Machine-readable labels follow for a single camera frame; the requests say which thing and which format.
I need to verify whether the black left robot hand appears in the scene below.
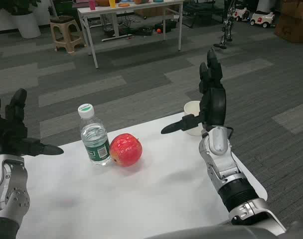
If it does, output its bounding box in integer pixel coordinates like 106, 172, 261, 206
0, 80, 64, 157

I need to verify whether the small white toy car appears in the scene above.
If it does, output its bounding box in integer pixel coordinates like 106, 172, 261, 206
234, 6, 251, 22

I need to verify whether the clear water bottle green label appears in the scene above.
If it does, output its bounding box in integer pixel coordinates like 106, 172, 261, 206
78, 103, 111, 167

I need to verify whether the red apple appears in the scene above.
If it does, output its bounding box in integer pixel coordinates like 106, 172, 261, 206
109, 133, 143, 168

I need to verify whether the large white toy car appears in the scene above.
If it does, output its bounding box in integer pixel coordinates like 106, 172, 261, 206
250, 10, 276, 28

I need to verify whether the black case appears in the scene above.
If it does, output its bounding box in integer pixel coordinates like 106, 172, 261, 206
154, 19, 177, 33

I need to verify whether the silver robot chest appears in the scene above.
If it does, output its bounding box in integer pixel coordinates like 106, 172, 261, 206
145, 220, 303, 239

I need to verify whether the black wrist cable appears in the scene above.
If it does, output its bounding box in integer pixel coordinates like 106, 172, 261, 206
201, 126, 235, 140

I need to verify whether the white metal-legged table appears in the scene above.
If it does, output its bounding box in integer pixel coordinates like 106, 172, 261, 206
76, 0, 184, 69

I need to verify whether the brown cardboard box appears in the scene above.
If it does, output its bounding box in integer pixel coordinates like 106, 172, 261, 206
274, 0, 303, 43

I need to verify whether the white paper cup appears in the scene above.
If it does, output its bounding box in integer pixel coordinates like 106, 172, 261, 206
183, 100, 204, 136

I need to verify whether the beige plastic stool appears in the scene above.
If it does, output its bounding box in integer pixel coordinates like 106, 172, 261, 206
49, 15, 86, 56

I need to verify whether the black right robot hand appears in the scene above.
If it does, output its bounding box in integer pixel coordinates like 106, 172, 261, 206
160, 48, 227, 136

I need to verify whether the black metal rack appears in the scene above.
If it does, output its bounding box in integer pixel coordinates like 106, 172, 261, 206
183, 0, 224, 28

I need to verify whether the small black silver humanoid robot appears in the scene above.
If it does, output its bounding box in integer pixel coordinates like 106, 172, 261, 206
213, 0, 236, 50

